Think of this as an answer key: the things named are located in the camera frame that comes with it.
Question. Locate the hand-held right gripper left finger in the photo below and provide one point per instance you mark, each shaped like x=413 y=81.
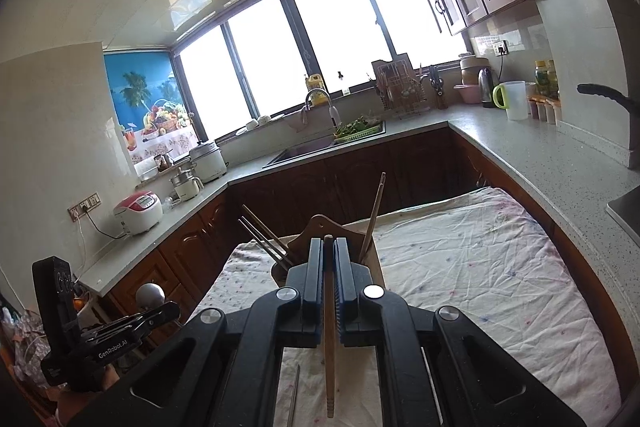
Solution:
x=315 y=287

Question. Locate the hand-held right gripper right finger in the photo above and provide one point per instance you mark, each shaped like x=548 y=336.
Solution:
x=343 y=287

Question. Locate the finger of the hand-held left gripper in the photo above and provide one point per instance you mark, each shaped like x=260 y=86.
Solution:
x=125 y=324
x=165 y=314

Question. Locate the metal spoon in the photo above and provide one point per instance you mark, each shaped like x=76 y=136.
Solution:
x=150 y=294

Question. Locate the wooden utensil holder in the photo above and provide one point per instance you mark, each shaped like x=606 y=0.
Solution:
x=312 y=229

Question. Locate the person's left hand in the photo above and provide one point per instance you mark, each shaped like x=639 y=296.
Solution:
x=109 y=379

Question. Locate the clear plastic bag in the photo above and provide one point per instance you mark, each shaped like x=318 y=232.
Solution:
x=25 y=337

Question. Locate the dark brown chopstick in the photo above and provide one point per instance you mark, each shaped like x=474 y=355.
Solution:
x=265 y=229

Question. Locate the red and white rice cooker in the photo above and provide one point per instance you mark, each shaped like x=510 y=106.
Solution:
x=137 y=209

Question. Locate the white dotted tablecloth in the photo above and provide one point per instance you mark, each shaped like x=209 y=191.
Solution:
x=450 y=257

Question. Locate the small white cooking pot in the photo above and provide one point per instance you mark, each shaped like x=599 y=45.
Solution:
x=186 y=188

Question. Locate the stainless steel sink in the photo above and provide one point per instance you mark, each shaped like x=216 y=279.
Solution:
x=305 y=149

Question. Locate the green basket of vegetables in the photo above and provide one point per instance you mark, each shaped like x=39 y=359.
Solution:
x=357 y=131

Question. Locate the white electric pot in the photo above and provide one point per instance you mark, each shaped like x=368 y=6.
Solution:
x=209 y=162

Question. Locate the chrome kitchen faucet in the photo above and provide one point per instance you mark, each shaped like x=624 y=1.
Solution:
x=320 y=99

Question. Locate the yellow oil bottle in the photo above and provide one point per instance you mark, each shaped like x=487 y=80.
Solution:
x=315 y=84

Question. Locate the knife block with knives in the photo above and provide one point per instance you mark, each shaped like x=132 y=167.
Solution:
x=439 y=89

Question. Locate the pink bowl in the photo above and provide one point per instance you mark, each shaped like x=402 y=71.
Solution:
x=467 y=94

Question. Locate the steel electric kettle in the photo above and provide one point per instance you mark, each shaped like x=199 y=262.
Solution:
x=487 y=87

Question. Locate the kitchen window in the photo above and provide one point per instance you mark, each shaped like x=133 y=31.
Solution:
x=310 y=32

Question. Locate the beige lidded jar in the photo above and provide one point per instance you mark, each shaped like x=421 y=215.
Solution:
x=474 y=68

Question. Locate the white spice jar rack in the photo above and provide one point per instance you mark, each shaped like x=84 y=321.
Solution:
x=545 y=111

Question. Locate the yellow-green condiment bottle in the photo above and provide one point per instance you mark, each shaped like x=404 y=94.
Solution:
x=541 y=79
x=553 y=79

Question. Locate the grey metal basin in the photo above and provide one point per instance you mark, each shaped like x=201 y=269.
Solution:
x=626 y=209

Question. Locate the black curved faucet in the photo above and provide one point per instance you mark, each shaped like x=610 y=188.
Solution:
x=607 y=94

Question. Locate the wall socket strip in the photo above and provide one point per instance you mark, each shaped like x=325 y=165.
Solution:
x=84 y=206

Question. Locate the tropical fruit wall poster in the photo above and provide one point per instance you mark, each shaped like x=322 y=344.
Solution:
x=135 y=92

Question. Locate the white wall socket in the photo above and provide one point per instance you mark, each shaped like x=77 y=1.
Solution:
x=501 y=47

